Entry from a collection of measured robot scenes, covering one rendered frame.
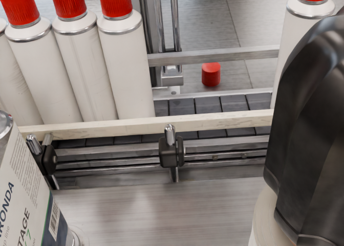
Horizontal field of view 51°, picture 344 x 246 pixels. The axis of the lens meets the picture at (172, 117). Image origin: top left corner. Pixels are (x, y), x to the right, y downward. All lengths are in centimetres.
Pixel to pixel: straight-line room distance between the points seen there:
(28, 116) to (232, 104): 28
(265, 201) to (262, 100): 35
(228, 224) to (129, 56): 22
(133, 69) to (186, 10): 47
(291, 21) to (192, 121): 17
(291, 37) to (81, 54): 24
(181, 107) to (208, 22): 34
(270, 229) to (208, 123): 28
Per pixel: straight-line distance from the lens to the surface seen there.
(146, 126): 47
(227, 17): 85
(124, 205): 44
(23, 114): 52
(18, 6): 43
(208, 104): 54
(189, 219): 42
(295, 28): 44
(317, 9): 43
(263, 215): 21
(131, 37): 41
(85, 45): 43
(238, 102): 54
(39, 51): 44
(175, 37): 53
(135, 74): 44
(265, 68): 70
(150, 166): 51
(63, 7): 42
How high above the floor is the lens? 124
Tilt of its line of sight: 44 degrees down
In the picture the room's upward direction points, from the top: 5 degrees counter-clockwise
